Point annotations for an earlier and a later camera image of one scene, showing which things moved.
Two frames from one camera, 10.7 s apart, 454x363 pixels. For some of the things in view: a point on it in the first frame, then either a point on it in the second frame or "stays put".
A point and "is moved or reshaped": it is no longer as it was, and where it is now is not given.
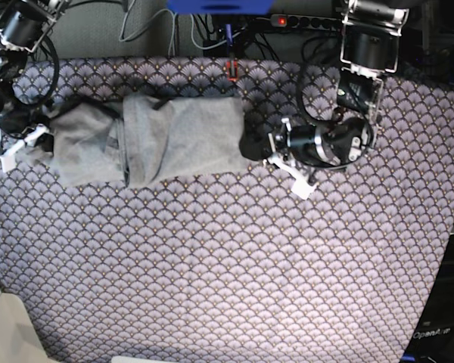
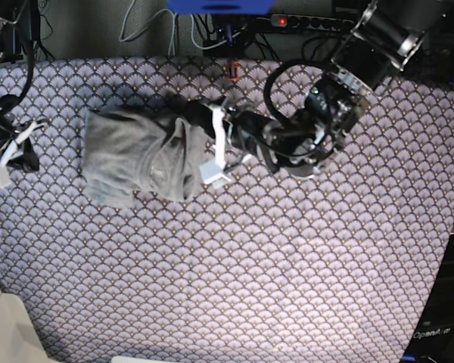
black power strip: (306, 21) stays put
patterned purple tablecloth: (233, 268) stays put
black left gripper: (27, 122) to (28, 159)
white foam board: (10, 336) stays put
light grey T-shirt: (140, 138) is moved or reshaped
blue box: (220, 7) stays put
